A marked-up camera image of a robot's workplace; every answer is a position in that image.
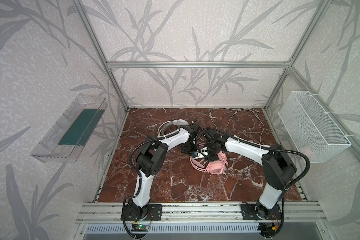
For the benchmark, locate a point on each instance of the aluminium front rail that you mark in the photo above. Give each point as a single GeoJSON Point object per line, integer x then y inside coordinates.
{"type": "Point", "coordinates": [202, 212]}

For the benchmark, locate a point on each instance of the right wiring connector board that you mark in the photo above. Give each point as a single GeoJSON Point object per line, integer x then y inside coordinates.
{"type": "Point", "coordinates": [267, 229]}

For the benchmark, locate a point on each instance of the green circuit board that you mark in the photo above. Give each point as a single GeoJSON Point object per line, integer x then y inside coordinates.
{"type": "Point", "coordinates": [140, 227]}

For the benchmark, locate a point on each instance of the clear plastic wall bin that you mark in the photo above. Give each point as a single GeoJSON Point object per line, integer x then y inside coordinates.
{"type": "Point", "coordinates": [67, 138]}

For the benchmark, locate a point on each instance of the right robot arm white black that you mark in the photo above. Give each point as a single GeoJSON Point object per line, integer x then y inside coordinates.
{"type": "Point", "coordinates": [278, 167]}

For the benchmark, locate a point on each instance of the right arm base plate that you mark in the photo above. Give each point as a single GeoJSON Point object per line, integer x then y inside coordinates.
{"type": "Point", "coordinates": [259, 212]}

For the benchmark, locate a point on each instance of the pink item in basket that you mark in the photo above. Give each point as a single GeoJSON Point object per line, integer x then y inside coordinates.
{"type": "Point", "coordinates": [306, 151]}

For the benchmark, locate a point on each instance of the white wire mesh basket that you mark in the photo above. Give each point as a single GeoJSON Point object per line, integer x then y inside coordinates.
{"type": "Point", "coordinates": [310, 125]}

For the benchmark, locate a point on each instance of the pink headphones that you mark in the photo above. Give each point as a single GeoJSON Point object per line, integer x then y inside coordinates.
{"type": "Point", "coordinates": [214, 168]}

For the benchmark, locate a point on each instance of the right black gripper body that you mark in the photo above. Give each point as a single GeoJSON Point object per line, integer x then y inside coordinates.
{"type": "Point", "coordinates": [212, 147]}

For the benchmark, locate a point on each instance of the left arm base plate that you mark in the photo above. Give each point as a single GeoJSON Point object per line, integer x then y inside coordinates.
{"type": "Point", "coordinates": [148, 212]}

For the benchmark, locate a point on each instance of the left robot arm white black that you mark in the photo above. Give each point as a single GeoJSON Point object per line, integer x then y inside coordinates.
{"type": "Point", "coordinates": [147, 159]}

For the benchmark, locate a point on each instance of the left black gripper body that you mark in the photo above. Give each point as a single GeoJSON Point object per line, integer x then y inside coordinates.
{"type": "Point", "coordinates": [190, 145]}

